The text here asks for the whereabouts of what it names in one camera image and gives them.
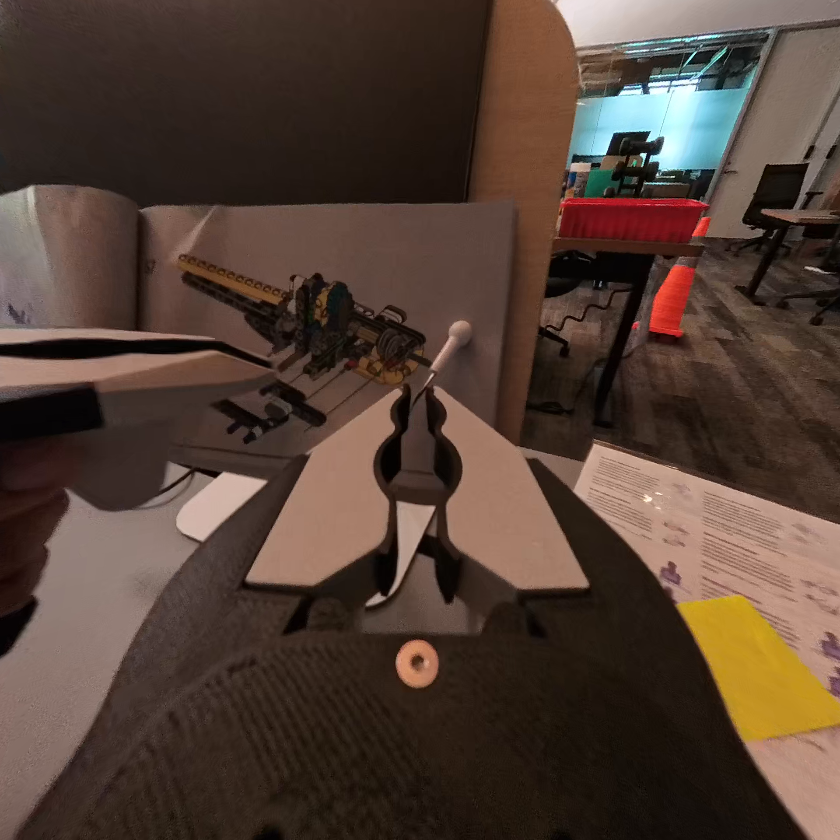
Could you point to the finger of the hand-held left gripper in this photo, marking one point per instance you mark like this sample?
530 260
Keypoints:
164 380
98 335

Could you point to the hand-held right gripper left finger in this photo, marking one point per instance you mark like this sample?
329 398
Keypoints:
321 518

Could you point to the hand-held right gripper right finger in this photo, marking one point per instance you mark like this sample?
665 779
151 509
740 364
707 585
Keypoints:
518 525

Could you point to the grey lego instruction booklet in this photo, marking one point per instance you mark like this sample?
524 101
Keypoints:
394 262

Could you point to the person's left hand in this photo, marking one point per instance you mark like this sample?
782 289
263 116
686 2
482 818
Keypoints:
26 525

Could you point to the printed paper sheet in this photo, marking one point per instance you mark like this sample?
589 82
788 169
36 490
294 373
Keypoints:
722 525

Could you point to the yellow paper sheet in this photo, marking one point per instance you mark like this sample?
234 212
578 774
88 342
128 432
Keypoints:
754 669

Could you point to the orange traffic cone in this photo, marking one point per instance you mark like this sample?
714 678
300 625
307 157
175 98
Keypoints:
676 289

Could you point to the dark desk partition wooden edge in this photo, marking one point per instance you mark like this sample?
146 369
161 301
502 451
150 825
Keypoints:
262 98

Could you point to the red plastic bin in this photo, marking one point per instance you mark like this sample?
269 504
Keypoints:
630 220

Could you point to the green box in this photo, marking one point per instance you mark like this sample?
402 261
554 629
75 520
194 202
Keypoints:
600 185

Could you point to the black dumbbell rack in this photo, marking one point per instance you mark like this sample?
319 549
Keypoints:
633 167

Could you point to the wooden desk black legs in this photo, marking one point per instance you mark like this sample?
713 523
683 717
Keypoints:
794 216

